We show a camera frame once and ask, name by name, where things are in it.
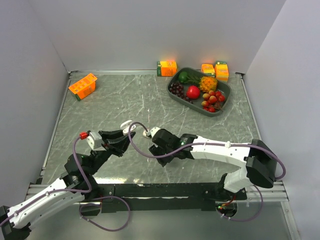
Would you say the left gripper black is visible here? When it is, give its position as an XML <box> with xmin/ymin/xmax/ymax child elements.
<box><xmin>87</xmin><ymin>127</ymin><xmax>136</xmax><ymax>175</ymax></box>

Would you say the white earbud charging case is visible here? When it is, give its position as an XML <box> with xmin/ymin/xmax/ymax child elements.
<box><xmin>120</xmin><ymin>120</ymin><xmax>133</xmax><ymax>135</ymax></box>

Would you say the beige earbud charging case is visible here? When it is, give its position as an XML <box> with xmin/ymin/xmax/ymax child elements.
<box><xmin>142</xmin><ymin>130</ymin><xmax>152</xmax><ymax>138</ymax></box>

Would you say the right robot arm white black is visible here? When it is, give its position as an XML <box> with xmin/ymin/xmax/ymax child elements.
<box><xmin>149</xmin><ymin>127</ymin><xmax>277</xmax><ymax>199</ymax></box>

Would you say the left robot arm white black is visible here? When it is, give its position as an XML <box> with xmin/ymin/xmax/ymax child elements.
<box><xmin>0</xmin><ymin>129</ymin><xmax>136</xmax><ymax>240</ymax></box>

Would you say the purple grape bunch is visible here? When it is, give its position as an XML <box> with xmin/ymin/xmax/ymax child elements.
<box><xmin>168</xmin><ymin>82</ymin><xmax>193</xmax><ymax>104</ymax></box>

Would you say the red apple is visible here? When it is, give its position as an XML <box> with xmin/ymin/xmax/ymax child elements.
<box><xmin>186</xmin><ymin>85</ymin><xmax>201</xmax><ymax>100</ymax></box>

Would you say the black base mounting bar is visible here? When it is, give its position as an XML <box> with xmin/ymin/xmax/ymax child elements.
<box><xmin>68</xmin><ymin>182</ymin><xmax>248</xmax><ymax>217</ymax></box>

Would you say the orange juice carton left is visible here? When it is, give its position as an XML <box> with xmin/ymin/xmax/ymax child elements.
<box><xmin>68</xmin><ymin>73</ymin><xmax>98</xmax><ymax>101</ymax></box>

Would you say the red cherry bunch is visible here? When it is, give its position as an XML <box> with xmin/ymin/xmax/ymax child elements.
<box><xmin>201</xmin><ymin>90</ymin><xmax>226</xmax><ymax>113</ymax></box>

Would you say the green lime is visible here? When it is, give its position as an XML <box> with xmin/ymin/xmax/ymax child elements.
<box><xmin>178</xmin><ymin>71</ymin><xmax>188</xmax><ymax>83</ymax></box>

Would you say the green leafy sprig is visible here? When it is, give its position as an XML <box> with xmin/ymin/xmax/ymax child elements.
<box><xmin>186</xmin><ymin>74</ymin><xmax>201</xmax><ymax>86</ymax></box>

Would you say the orange spiky fruit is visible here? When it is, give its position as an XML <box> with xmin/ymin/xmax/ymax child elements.
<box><xmin>199</xmin><ymin>76</ymin><xmax>218</xmax><ymax>93</ymax></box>

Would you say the orange juice carton centre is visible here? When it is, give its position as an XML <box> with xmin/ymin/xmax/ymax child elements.
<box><xmin>156</xmin><ymin>61</ymin><xmax>178</xmax><ymax>77</ymax></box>

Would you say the orange juice carton lying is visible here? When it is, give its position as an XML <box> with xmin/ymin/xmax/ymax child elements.
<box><xmin>201</xmin><ymin>63</ymin><xmax>216</xmax><ymax>77</ymax></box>

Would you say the orange juice carton right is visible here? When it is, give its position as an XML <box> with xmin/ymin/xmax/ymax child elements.
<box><xmin>214</xmin><ymin>61</ymin><xmax>229</xmax><ymax>82</ymax></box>

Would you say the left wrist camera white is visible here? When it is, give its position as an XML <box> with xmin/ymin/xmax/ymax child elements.
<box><xmin>86</xmin><ymin>131</ymin><xmax>104</xmax><ymax>151</ymax></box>

